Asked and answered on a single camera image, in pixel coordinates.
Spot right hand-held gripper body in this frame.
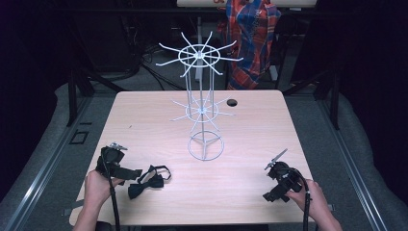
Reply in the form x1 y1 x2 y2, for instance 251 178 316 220
264 147 305 194

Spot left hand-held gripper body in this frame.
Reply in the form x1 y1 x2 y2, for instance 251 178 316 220
95 142 129 178

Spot black bow tie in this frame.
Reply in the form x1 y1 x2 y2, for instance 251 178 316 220
127 165 172 200

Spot person's left hand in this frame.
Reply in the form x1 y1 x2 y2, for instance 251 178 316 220
84 169 125 210

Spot person's right hand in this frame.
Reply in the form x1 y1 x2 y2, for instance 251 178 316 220
285 179 327 223

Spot black metal stand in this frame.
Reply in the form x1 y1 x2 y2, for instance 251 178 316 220
281 68 342 131
65 65 127 127

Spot red blue plaid bag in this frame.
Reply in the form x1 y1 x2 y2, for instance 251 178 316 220
217 0 282 91

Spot white table leg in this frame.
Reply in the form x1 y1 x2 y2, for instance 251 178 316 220
193 14 206 82

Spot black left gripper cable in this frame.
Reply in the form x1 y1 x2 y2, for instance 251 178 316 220
101 155 122 231

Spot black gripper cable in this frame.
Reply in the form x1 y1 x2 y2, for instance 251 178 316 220
101 155 122 231
283 167 313 231

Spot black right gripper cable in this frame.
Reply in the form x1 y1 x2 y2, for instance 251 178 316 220
283 167 313 231

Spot black floor frame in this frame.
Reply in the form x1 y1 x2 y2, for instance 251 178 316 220
68 129 89 145

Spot aluminium floor rail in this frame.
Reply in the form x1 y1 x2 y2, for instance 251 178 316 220
316 95 390 231
0 95 94 231

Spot black floor cables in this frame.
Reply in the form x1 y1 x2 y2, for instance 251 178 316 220
126 18 187 91

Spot white wire display rack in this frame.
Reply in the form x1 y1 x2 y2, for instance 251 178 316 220
155 30 244 162

